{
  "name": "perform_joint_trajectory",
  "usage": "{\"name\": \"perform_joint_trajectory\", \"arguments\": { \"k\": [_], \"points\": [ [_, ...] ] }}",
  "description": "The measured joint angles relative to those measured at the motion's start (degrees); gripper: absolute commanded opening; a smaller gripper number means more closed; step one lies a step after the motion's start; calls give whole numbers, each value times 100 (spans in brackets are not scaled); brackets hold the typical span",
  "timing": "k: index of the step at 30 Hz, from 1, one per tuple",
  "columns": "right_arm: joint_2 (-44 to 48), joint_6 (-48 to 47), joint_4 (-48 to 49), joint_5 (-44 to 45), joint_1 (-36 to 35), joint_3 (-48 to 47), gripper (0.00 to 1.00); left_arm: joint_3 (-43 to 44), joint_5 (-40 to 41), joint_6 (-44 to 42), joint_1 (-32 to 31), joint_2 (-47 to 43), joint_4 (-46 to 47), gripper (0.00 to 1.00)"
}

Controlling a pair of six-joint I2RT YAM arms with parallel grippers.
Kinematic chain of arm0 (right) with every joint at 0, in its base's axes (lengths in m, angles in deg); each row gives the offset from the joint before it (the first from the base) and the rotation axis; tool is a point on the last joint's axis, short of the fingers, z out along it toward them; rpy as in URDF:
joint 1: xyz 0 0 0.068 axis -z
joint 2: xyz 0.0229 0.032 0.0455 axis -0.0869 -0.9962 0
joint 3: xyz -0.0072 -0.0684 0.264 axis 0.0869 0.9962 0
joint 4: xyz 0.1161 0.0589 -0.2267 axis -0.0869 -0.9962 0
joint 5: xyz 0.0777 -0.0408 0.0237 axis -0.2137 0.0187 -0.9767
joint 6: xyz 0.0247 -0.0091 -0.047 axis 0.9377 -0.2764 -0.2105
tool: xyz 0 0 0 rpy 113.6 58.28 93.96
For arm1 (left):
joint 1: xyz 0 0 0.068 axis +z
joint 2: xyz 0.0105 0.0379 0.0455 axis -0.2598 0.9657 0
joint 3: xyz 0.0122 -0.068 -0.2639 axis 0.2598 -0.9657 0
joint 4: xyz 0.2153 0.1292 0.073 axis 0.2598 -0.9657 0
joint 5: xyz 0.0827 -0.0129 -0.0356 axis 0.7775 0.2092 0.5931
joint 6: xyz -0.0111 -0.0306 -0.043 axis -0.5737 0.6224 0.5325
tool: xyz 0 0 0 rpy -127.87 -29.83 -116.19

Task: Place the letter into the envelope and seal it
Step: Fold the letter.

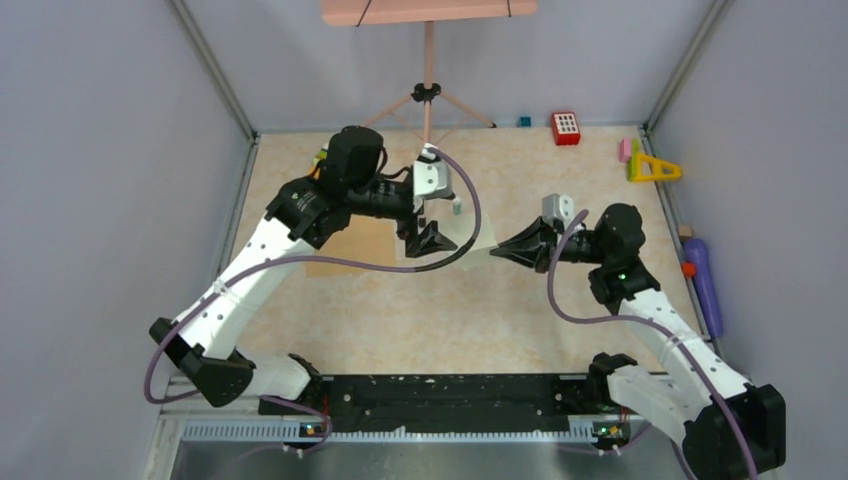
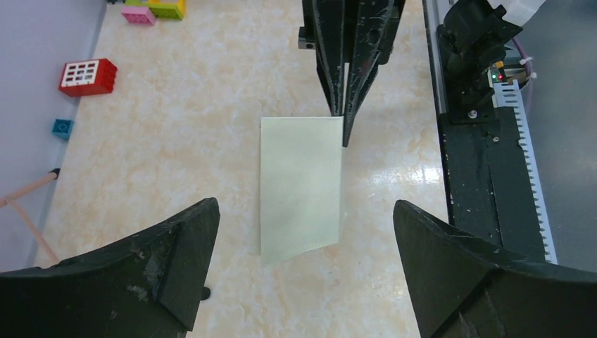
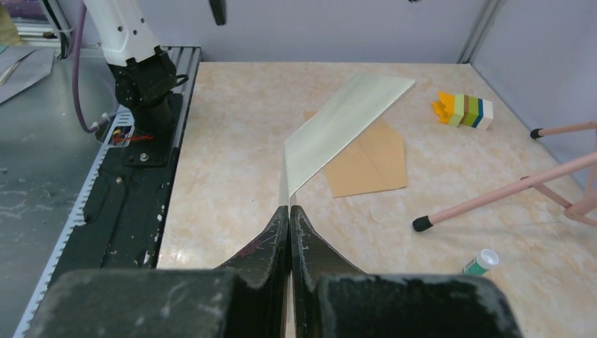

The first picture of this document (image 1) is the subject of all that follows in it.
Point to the stacked colourful toy blocks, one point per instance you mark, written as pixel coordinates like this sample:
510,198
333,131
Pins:
318,161

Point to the brown kraft envelope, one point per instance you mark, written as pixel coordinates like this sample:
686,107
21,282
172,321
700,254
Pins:
366,240

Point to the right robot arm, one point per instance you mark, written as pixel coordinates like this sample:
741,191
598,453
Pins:
721,423

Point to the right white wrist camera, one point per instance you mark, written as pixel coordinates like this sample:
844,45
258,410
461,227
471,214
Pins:
557,210

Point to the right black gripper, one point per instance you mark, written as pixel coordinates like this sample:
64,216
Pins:
532,247

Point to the white toothed cable duct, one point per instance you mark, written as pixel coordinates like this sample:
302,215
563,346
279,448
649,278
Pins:
281,431

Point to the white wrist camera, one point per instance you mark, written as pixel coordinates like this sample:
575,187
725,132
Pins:
431,176
557,210

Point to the pink toy block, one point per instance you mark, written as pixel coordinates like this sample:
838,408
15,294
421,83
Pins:
625,150

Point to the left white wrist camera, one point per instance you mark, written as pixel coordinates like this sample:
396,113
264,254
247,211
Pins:
431,176

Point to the red window toy block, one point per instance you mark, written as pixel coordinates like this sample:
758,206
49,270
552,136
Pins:
565,128

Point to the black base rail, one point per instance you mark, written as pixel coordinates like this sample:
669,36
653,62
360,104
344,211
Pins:
468,404

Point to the green toy block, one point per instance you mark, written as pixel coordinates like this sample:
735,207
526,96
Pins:
635,147

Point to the purple toy bottle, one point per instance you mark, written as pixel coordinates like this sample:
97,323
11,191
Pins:
696,267

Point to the pink tripod stand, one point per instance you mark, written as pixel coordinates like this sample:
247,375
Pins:
425,93

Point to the small wooden block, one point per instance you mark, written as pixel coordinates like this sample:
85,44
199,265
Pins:
685,233

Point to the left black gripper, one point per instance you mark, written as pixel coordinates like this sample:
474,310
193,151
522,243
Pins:
429,239

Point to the beige lined letter paper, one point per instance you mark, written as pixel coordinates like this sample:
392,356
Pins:
458,229

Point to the pink board on tripod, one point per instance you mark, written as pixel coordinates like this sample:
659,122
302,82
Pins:
381,12

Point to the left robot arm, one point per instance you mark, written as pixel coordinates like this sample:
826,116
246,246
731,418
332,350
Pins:
346,178

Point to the yellow triangle toy block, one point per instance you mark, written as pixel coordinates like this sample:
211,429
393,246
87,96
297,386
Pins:
645,168

